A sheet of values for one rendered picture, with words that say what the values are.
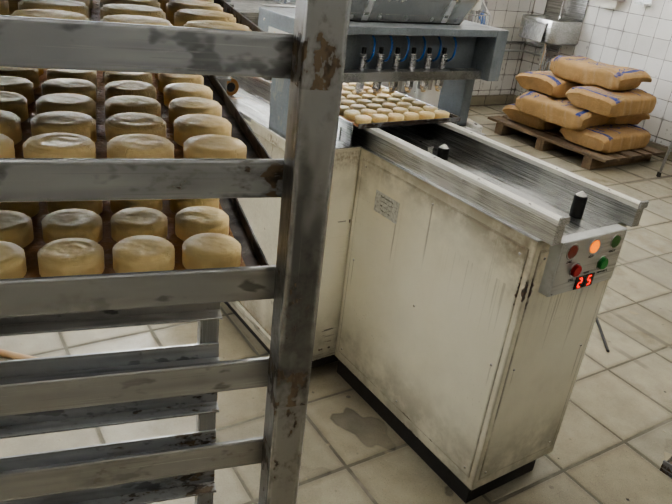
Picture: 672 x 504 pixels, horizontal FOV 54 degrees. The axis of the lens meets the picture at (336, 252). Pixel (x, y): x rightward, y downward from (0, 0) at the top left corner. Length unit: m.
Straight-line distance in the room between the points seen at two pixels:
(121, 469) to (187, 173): 0.28
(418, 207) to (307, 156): 1.33
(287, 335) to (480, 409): 1.28
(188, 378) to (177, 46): 0.27
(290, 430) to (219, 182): 0.23
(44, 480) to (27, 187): 0.26
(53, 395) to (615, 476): 1.93
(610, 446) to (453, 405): 0.71
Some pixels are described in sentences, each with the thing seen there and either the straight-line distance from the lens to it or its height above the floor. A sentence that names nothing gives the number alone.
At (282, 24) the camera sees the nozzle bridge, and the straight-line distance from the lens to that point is 1.95.
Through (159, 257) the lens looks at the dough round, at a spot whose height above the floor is 1.15.
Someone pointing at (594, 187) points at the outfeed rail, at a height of 0.90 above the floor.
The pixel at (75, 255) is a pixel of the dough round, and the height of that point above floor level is 1.15.
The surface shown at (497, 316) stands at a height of 0.61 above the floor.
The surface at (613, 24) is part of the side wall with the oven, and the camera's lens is 6.47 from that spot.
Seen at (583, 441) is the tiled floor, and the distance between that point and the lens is 2.37.
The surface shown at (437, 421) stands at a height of 0.20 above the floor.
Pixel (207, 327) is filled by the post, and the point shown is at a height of 0.83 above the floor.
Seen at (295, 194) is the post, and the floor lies 1.23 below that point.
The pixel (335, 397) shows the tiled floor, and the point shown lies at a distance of 2.26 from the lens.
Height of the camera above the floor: 1.40
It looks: 26 degrees down
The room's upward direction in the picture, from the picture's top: 7 degrees clockwise
